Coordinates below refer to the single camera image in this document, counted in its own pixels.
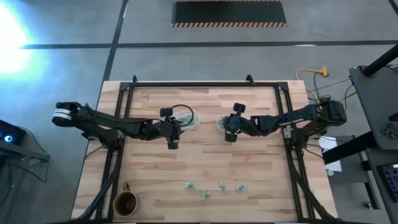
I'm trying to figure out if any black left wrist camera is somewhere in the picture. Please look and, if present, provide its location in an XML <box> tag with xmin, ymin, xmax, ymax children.
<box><xmin>159</xmin><ymin>106</ymin><xmax>174</xmax><ymax>119</ymax></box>

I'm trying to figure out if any black desk frame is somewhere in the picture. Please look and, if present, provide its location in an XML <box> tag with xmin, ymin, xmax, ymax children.
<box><xmin>322</xmin><ymin>130</ymin><xmax>398</xmax><ymax>224</ymax></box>

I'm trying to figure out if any black metal table frame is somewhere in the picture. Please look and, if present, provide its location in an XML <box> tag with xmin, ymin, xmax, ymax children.
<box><xmin>74</xmin><ymin>74</ymin><xmax>340</xmax><ymax>224</ymax></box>

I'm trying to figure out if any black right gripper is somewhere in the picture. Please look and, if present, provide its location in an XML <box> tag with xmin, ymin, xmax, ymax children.
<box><xmin>224</xmin><ymin>113</ymin><xmax>253</xmax><ymax>144</ymax></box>

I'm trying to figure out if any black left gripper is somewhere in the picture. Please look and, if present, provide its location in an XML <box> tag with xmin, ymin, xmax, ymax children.
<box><xmin>153</xmin><ymin>116</ymin><xmax>185</xmax><ymax>151</ymax></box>

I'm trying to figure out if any small clear plastic container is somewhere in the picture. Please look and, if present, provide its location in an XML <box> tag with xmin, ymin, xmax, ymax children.
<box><xmin>215</xmin><ymin>114</ymin><xmax>231</xmax><ymax>131</ymax></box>

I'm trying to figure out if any black hazard-striped floor mat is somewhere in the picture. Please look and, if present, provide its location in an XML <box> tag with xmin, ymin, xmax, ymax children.
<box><xmin>171</xmin><ymin>0</ymin><xmax>288</xmax><ymax>28</ymax></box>

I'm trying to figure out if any yellow extension cord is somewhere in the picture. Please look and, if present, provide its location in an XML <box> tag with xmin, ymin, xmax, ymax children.
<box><xmin>295</xmin><ymin>66</ymin><xmax>329</xmax><ymax>103</ymax></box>

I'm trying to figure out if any grey side table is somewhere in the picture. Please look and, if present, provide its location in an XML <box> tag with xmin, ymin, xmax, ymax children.
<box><xmin>348</xmin><ymin>64</ymin><xmax>398</xmax><ymax>151</ymax></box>

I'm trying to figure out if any black remote controller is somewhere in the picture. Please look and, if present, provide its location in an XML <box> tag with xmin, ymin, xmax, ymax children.
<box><xmin>380</xmin><ymin>123</ymin><xmax>398</xmax><ymax>140</ymax></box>

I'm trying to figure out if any black left camera cable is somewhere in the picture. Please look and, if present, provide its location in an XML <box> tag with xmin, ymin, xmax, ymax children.
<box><xmin>169</xmin><ymin>104</ymin><xmax>195</xmax><ymax>128</ymax></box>

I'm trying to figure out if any black pole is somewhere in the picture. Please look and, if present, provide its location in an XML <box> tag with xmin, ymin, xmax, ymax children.
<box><xmin>362</xmin><ymin>43</ymin><xmax>398</xmax><ymax>78</ymax></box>

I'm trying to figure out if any wide clear plastic container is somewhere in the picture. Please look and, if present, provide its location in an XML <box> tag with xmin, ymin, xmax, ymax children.
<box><xmin>172</xmin><ymin>109</ymin><xmax>201</xmax><ymax>130</ymax></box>

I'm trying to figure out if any black device with blue light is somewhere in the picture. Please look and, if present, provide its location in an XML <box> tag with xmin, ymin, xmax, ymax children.
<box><xmin>0</xmin><ymin>119</ymin><xmax>27</xmax><ymax>146</ymax></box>

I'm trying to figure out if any brown ceramic mug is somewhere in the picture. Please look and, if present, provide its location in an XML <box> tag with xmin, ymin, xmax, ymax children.
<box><xmin>113</xmin><ymin>181</ymin><xmax>139</xmax><ymax>218</ymax></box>

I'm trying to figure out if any white paper sheet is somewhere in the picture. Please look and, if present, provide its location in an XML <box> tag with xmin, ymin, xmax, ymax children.
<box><xmin>318</xmin><ymin>136</ymin><xmax>343</xmax><ymax>174</ymax></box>

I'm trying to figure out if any black keyboard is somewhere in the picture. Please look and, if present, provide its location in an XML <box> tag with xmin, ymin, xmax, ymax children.
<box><xmin>377</xmin><ymin>163</ymin><xmax>398</xmax><ymax>203</ymax></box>

